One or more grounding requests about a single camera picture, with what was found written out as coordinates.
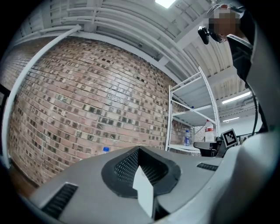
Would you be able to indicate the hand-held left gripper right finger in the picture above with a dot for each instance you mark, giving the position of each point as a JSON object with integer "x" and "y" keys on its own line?
{"x": 186, "y": 162}

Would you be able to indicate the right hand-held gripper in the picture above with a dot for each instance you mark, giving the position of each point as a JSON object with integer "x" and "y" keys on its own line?
{"x": 207, "y": 147}

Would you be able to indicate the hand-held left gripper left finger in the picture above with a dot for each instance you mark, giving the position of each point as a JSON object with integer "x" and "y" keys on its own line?
{"x": 92, "y": 175}

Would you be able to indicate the clear bottle with blue cap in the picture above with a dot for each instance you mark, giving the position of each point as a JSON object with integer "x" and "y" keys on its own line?
{"x": 106, "y": 149}

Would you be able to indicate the large red label water bottle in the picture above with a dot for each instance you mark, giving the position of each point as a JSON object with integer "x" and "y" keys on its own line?
{"x": 209, "y": 131}

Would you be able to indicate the small blue label water bottle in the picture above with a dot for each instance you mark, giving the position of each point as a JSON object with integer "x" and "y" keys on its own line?
{"x": 187, "y": 138}

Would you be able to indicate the short ceiling tube light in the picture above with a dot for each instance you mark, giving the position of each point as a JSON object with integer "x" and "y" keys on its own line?
{"x": 231, "y": 119}

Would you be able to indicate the long ceiling tube light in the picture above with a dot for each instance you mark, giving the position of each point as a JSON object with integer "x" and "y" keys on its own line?
{"x": 236, "y": 97}

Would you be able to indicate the white metal shelf rack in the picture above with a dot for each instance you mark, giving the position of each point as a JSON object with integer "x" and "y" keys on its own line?
{"x": 192, "y": 92}

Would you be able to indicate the person's black shirt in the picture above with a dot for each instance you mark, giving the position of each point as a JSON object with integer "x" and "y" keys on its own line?
{"x": 239, "y": 54}

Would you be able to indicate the white curved pipe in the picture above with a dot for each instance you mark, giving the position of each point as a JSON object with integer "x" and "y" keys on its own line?
{"x": 26, "y": 72}

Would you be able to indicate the person's head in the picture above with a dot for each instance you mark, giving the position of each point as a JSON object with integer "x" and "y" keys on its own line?
{"x": 225, "y": 22}

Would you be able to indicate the square ceiling light panel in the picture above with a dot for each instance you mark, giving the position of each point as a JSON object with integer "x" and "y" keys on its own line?
{"x": 165, "y": 3}

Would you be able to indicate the black head-worn camera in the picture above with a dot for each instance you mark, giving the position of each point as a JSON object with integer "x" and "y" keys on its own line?
{"x": 204, "y": 34}

